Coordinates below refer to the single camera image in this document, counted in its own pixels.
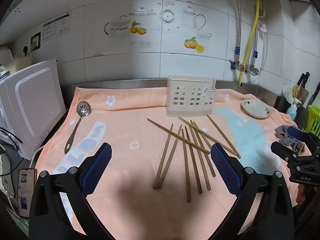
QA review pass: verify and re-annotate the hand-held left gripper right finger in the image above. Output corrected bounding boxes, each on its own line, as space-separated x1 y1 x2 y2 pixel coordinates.
210 143 294 240

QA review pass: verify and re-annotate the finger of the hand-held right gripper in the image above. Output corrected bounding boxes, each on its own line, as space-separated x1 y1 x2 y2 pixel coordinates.
287 126 312 143
270 141 304 162

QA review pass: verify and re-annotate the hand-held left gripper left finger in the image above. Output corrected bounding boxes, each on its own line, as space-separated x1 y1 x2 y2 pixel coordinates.
29 142 112 240

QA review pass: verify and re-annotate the bunch of wooden chopsticks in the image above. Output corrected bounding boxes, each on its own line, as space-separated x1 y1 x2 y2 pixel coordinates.
146 115 242 203

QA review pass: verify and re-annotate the steel slotted spoon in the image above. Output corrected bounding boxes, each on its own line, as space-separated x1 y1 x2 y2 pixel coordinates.
64 101 92 155

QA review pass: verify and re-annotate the beige plastic utensil holder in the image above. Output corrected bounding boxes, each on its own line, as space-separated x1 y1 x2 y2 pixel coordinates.
165 75 216 117

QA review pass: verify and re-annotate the grey knitted cloth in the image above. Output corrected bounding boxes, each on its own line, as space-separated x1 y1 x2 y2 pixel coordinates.
274 124 307 153

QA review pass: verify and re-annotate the green plastic basket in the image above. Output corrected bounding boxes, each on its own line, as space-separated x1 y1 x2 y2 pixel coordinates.
304 105 320 138

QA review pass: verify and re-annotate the blue spray bottle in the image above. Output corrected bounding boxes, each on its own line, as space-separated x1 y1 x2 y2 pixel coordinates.
286 97 301 121

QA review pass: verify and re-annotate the peach printed towel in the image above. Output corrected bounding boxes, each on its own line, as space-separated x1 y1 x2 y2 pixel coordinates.
34 87 299 240

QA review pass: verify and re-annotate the white rice paddle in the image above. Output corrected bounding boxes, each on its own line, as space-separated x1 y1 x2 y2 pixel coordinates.
282 84 296 104

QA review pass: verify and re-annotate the white cherry-print dish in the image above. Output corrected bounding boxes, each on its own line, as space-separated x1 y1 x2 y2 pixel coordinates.
241 99 272 119

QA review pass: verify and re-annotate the smartphone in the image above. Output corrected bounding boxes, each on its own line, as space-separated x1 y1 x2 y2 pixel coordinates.
18 168 36 218

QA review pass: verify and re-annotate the white power strip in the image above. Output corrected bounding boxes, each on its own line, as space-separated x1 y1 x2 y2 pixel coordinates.
0 154 15 200

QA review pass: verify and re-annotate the white microwave oven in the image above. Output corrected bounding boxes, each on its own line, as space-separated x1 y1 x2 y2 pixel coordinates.
0 59 67 161

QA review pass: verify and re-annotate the beige plastic container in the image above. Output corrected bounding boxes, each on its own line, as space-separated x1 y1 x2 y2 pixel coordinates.
7 57 32 73

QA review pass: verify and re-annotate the beige electric kettle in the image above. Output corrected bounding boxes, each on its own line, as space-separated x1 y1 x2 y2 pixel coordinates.
0 45 13 64

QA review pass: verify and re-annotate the black-handled kitchen knife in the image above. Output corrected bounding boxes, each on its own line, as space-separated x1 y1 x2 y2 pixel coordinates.
297 72 310 88
311 81 320 105

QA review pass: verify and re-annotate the white power cable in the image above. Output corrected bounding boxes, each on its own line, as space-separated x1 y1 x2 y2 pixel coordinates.
30 144 52 169

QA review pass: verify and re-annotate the corrugated metal hose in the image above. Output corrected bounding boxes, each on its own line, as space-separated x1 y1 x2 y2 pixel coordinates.
252 0 266 67
234 0 242 64

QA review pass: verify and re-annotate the thin white hose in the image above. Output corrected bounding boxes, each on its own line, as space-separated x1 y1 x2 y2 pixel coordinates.
259 17 269 71

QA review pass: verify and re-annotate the black cable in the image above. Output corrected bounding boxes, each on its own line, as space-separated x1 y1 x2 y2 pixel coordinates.
0 127 23 151

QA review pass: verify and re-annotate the yellow gas hose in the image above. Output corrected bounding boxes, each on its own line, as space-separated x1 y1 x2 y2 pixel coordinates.
238 0 261 87

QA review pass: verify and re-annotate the dark wall socket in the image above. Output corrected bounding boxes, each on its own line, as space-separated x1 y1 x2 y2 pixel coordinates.
30 32 42 52

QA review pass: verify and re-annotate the small wall notice sticker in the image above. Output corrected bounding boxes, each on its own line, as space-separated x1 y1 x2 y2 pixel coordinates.
42 21 52 42

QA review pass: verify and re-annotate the large wall notice sticker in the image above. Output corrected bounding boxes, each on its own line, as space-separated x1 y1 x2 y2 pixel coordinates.
51 12 70 39

